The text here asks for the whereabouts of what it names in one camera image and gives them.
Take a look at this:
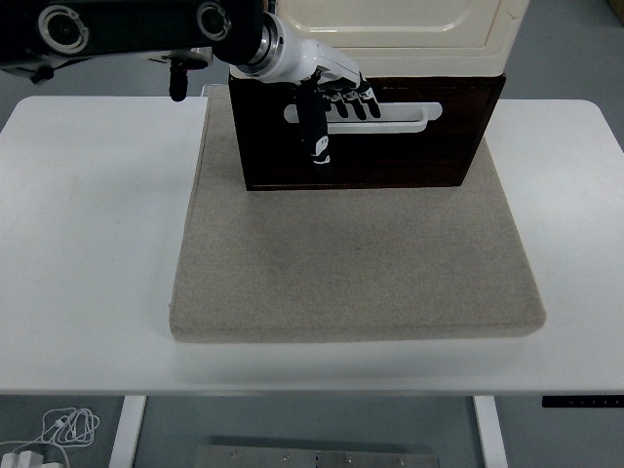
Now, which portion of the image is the white charger block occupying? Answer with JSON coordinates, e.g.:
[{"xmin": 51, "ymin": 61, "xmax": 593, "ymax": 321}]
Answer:
[{"xmin": 2, "ymin": 450, "xmax": 48, "ymax": 468}]

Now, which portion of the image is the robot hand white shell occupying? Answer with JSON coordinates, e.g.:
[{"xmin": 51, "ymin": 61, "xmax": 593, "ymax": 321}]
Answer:
[{"xmin": 262, "ymin": 17, "xmax": 382, "ymax": 179}]

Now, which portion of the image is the dark wooden drawer casing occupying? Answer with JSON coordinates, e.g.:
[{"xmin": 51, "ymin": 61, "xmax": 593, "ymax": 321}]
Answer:
[{"xmin": 228, "ymin": 72, "xmax": 508, "ymax": 192}]

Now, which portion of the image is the white earphone cable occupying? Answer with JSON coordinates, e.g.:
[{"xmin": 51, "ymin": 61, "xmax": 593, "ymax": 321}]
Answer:
[{"xmin": 39, "ymin": 407, "xmax": 101, "ymax": 447}]

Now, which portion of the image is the white drawer handle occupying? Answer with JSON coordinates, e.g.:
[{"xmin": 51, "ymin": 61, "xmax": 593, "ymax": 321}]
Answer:
[{"xmin": 284, "ymin": 101, "xmax": 444, "ymax": 136}]

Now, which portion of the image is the cream cabinet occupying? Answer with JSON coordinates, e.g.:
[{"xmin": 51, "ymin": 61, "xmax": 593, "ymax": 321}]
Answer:
[{"xmin": 265, "ymin": 0, "xmax": 530, "ymax": 79}]

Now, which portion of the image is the white table leg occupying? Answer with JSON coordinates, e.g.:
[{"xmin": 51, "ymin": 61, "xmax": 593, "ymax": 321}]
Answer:
[
  {"xmin": 107, "ymin": 395, "xmax": 147, "ymax": 468},
  {"xmin": 472, "ymin": 395, "xmax": 509, "ymax": 468}
]

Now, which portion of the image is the black table control panel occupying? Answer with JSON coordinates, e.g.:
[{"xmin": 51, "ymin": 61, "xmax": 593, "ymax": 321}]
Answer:
[{"xmin": 541, "ymin": 395, "xmax": 624, "ymax": 409}]

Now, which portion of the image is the grey metal plate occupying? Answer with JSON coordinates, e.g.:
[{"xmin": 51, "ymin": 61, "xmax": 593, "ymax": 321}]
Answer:
[{"xmin": 194, "ymin": 444, "xmax": 440, "ymax": 468}]

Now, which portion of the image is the grey fabric mat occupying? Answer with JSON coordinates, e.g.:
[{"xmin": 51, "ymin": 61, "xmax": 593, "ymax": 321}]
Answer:
[{"xmin": 169, "ymin": 86, "xmax": 547, "ymax": 345}]

